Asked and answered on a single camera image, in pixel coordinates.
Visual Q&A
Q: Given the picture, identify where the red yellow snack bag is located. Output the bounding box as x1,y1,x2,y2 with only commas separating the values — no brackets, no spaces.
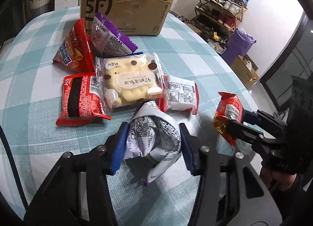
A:
213,92,244,148

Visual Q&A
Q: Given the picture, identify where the white red snack pack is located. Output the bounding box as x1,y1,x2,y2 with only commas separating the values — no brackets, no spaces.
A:
158,75,200,115

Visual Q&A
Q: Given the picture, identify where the red black snack pack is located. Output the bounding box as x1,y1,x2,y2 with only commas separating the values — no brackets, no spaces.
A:
56,73,111,127

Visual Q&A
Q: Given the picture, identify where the clear cream biscuit pack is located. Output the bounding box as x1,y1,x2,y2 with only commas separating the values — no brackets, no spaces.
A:
95,52,165,113

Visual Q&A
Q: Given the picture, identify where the red triangular chip bag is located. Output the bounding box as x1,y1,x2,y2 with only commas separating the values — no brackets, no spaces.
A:
52,19,94,73

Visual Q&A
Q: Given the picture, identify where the blue cookie pack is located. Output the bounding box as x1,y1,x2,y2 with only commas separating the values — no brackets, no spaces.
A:
127,52,143,56

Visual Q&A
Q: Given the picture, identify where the right hand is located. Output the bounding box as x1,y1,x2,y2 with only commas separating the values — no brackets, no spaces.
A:
259,167,297,191

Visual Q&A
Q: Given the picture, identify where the cardboard box on floor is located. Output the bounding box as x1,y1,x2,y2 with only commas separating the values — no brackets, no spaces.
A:
231,55,259,90

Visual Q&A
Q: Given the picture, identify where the wooden shoe rack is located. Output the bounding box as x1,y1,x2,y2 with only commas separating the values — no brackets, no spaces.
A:
191,0,249,42

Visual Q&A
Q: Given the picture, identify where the SF cardboard box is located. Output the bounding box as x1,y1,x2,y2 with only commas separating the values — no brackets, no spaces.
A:
80,0,171,36

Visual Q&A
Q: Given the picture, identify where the woven laundry basket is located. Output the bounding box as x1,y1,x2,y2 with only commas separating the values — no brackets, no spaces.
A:
30,0,51,17

